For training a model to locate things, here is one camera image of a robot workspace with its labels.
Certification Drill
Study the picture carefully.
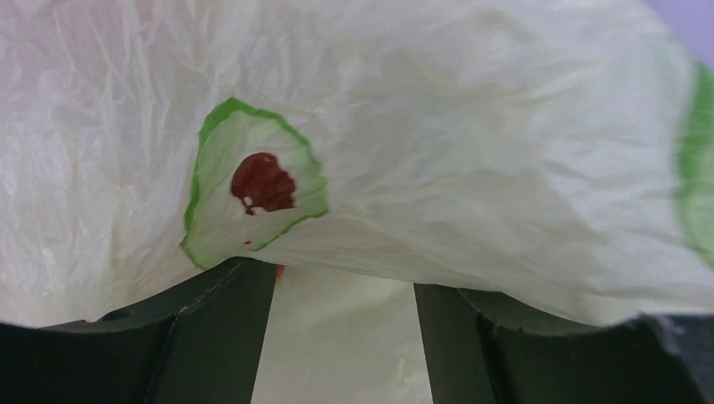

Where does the light green plastic bag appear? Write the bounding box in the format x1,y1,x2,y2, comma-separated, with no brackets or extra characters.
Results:
0,0,714,404

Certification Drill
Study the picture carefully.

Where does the red fake fruit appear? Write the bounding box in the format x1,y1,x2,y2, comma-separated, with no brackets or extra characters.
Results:
275,265,285,281

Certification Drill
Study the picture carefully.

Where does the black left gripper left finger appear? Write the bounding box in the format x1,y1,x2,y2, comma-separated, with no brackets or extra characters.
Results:
1,258,276,403

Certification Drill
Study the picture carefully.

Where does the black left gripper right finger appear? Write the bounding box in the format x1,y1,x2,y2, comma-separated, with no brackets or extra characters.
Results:
414,284,713,403

